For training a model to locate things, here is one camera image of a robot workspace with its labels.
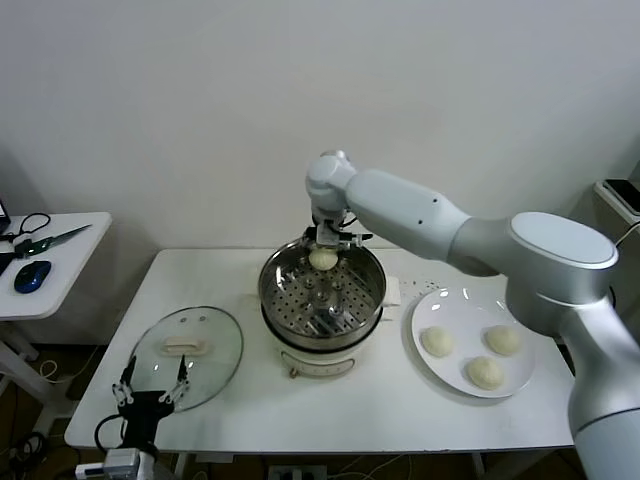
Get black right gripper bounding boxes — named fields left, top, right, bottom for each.
left=303, top=214, right=351, bottom=256

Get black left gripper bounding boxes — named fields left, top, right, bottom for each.
left=112, top=355, right=192, bottom=449

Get white steamed baozi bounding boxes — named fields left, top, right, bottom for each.
left=308, top=247, right=340, bottom=272
left=420, top=326, right=456, bottom=359
left=484, top=324, right=523, bottom=357
left=466, top=355, right=504, bottom=390

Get glass lid with white handle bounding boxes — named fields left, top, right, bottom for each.
left=125, top=305, right=245, bottom=413

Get steel steamer basket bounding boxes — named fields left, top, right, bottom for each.
left=243, top=238, right=403, bottom=351

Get white side table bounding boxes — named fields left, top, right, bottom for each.
left=0, top=213, right=112, bottom=441

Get blue computer mouse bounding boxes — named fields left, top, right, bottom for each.
left=13, top=260, right=53, bottom=295

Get white round plate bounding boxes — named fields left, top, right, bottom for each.
left=410, top=286, right=536, bottom=400

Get black phone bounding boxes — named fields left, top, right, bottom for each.
left=602, top=178, right=640, bottom=217

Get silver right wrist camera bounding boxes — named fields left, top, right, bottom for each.
left=315, top=223, right=374, bottom=248

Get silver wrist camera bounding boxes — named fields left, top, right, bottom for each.
left=315, top=223, right=374, bottom=248
left=74, top=448, right=142, bottom=480

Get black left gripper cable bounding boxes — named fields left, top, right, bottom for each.
left=94, top=413, right=126, bottom=449

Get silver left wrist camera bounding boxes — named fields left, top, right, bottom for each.
left=74, top=448, right=142, bottom=480

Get white floor cable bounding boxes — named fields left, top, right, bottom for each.
left=38, top=344, right=101, bottom=386

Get black floor cables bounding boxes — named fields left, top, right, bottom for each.
left=0, top=432, right=51, bottom=480

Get green handled scissors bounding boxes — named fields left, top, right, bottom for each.
left=13, top=224, right=94, bottom=260

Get black cable loop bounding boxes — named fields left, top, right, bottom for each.
left=0, top=213, right=51, bottom=246

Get white charging cable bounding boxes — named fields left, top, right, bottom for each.
left=613, top=224, right=640, bottom=249

